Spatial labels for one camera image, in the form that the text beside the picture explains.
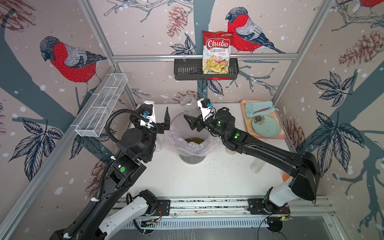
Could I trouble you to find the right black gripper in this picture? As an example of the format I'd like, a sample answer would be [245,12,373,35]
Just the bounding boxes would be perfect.
[184,115,227,143]

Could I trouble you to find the beige lidded bean jar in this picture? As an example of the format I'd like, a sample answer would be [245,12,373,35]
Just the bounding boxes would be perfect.
[180,95,201,118]

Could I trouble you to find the beige jar lid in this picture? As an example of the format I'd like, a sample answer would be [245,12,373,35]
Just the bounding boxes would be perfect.
[225,148,237,155]

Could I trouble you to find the tall clear bean jar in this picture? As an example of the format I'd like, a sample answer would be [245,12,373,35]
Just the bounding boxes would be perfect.
[250,159,265,174]

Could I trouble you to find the short clear bean jar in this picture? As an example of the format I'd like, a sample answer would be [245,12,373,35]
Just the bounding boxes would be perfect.
[155,137,163,152]

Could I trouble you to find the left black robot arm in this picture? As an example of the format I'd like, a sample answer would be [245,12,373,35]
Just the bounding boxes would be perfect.
[50,102,171,240]

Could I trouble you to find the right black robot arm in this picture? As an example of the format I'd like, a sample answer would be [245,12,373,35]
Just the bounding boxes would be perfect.
[184,108,321,214]

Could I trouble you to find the mung beans in bin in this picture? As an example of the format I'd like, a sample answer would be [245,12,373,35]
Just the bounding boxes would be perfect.
[185,138,205,145]

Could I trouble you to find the mesh waste bin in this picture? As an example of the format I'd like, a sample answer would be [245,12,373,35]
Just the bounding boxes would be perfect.
[170,112,215,165]

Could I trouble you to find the teal folded cloth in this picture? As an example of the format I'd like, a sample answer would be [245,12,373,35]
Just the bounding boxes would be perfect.
[245,101,276,118]

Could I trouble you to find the teal plate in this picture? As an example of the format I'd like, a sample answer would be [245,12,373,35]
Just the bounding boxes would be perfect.
[252,115,281,138]

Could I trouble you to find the iridescent pink utensil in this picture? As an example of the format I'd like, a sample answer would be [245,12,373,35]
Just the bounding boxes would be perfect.
[254,107,271,114]

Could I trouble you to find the red Chuba chips bag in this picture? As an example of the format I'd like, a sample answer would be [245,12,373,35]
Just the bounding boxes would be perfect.
[202,31,233,75]

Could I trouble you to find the orange mug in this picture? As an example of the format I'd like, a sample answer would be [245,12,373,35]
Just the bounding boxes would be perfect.
[282,173,291,182]

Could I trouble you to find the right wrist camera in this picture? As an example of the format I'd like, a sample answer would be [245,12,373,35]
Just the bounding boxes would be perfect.
[197,98,214,122]

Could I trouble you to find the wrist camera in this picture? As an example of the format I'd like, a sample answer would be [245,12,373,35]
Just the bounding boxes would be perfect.
[138,101,156,129]
[197,98,214,122]

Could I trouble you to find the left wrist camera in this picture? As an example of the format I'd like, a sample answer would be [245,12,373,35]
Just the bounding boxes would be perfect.
[138,101,156,129]

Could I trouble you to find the black wall basket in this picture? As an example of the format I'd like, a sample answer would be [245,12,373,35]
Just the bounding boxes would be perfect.
[174,58,239,81]

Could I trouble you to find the white wire mesh shelf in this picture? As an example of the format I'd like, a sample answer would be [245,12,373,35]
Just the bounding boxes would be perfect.
[75,73,128,138]

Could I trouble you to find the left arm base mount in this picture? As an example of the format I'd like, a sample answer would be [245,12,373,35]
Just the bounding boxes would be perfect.
[142,200,171,218]

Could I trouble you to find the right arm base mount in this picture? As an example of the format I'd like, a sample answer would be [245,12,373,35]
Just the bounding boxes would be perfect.
[247,198,291,215]

